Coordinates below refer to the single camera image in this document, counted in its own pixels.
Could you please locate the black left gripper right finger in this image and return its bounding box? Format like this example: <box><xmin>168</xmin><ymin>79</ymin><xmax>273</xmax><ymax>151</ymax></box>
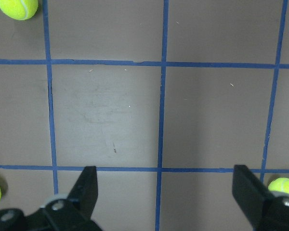
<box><xmin>232</xmin><ymin>165</ymin><xmax>289</xmax><ymax>231</ymax></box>

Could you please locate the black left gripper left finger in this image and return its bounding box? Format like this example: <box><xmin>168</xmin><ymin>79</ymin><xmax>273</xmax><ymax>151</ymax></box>
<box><xmin>42</xmin><ymin>166</ymin><xmax>101</xmax><ymax>231</ymax></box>

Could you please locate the tennis ball near left base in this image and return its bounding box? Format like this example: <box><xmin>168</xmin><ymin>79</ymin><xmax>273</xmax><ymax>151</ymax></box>
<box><xmin>268</xmin><ymin>178</ymin><xmax>289</xmax><ymax>194</ymax></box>

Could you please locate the tennis ball front right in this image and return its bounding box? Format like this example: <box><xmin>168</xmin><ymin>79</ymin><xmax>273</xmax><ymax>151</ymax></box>
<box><xmin>0</xmin><ymin>0</ymin><xmax>39</xmax><ymax>21</ymax></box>

